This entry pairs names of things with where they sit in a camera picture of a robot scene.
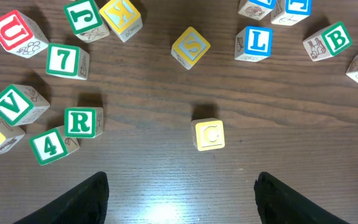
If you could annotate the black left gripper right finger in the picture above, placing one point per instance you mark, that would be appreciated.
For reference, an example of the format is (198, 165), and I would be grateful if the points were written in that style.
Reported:
(278, 203)

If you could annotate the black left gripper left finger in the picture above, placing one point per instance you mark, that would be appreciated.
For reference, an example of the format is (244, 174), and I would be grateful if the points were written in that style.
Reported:
(85, 203)

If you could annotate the yellow C block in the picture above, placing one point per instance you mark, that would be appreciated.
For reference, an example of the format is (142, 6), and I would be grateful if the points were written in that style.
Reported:
(208, 134)

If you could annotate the green B block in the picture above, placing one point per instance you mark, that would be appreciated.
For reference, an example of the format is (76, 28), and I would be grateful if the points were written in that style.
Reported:
(328, 42)

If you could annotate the green 4 block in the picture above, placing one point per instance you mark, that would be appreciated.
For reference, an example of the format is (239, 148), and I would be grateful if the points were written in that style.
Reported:
(53, 145)

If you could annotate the green R block left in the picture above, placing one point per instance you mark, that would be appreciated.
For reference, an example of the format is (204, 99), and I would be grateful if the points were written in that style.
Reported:
(84, 122)

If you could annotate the green V block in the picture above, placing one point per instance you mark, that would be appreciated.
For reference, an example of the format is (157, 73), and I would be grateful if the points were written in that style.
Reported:
(21, 104)

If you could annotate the green 7 block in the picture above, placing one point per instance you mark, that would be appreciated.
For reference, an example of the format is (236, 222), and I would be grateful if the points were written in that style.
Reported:
(67, 61)

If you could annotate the blue L block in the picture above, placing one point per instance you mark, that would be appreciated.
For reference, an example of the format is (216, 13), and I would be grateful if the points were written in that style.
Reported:
(253, 44)

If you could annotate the yellow S block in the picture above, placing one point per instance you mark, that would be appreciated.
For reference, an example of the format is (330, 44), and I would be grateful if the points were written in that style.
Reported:
(189, 48)

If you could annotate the red U block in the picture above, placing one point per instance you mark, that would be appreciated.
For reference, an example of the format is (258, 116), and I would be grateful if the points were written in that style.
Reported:
(20, 35)

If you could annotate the green J block left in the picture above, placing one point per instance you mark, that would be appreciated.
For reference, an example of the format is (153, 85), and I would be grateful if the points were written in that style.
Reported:
(85, 20)

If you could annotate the blue T block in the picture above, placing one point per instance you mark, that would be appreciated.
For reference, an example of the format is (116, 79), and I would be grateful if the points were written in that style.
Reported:
(290, 12)

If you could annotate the yellow K block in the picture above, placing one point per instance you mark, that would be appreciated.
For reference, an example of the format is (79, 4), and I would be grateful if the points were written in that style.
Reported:
(122, 17)

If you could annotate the blue Q block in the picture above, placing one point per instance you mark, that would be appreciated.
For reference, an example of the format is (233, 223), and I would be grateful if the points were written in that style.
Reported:
(256, 9)

